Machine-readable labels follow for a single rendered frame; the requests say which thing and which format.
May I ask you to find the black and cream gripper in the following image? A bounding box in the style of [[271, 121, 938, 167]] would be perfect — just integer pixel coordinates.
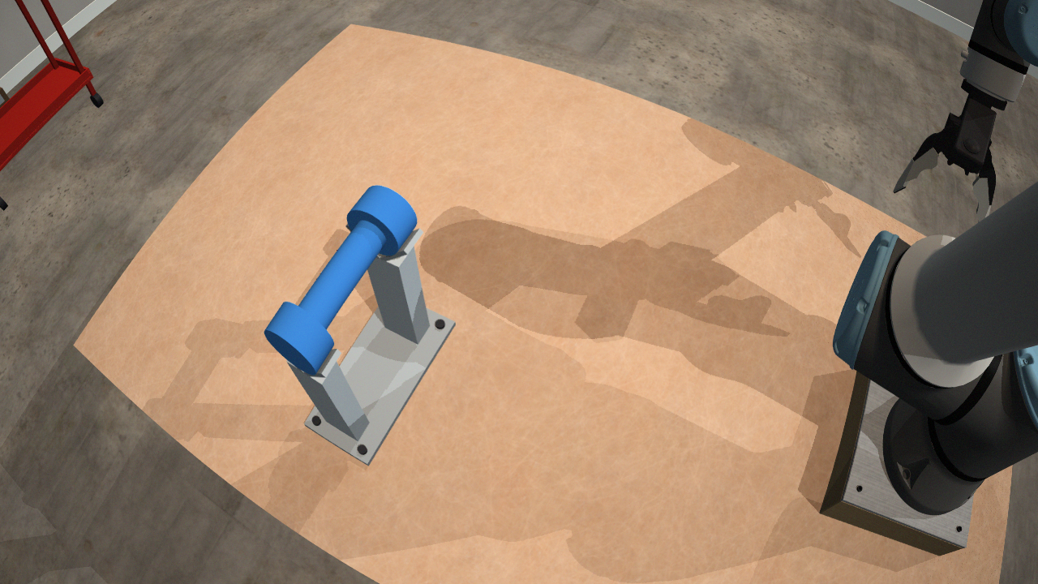
[[893, 79, 1007, 222]]

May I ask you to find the blue dumbbell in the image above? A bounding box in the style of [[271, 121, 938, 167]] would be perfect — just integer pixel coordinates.
[[264, 185, 418, 376]]

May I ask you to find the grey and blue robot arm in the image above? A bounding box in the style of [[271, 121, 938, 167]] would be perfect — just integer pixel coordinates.
[[834, 0, 1038, 515]]

